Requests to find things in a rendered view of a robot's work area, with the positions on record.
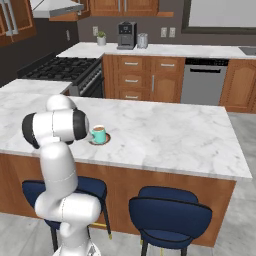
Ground brown saucer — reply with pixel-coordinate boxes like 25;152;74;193
88;132;112;146

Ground teal cup of tea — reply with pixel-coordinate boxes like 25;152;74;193
90;124;108;144

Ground wooden base cupboards with drawers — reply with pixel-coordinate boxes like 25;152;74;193
101;54;187;104

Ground wooden kitchen island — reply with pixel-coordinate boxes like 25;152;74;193
0;152;238;248

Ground navy blue bar stool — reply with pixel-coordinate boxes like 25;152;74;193
128;185;214;256
21;176;113;253

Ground black gas range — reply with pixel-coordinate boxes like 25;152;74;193
17;55;105;99

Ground silver metal canister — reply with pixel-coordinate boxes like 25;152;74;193
136;32;149;50

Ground stainless steel dishwasher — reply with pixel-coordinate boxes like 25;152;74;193
180;57;230;107

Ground black coffee machine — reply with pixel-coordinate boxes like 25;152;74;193
116;21;138;51

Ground small potted plant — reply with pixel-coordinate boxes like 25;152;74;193
96;30;108;47

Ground wooden base cupboard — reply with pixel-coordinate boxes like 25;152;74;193
218;58;256;115

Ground silver range hood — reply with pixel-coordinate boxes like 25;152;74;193
29;0;85;20

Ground steel sink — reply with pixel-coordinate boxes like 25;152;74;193
238;45;256;57

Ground dark framed window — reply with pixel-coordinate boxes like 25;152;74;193
181;0;256;35

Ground wooden wall cupboards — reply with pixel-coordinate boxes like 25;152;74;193
89;0;175;18

